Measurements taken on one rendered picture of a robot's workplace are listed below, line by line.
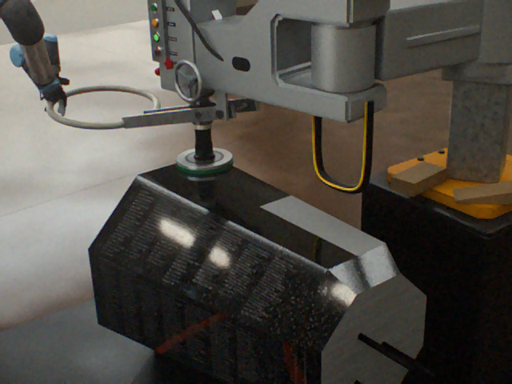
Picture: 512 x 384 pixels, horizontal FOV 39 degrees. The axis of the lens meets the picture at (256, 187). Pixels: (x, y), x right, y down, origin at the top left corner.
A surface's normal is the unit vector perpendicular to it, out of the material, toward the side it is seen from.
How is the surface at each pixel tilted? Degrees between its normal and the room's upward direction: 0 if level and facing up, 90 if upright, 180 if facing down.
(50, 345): 0
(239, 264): 45
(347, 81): 90
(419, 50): 90
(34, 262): 0
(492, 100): 90
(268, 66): 90
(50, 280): 0
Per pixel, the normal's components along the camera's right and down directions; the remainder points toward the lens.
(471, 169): -0.41, 0.37
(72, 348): -0.03, -0.92
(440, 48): 0.55, 0.31
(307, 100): -0.70, 0.30
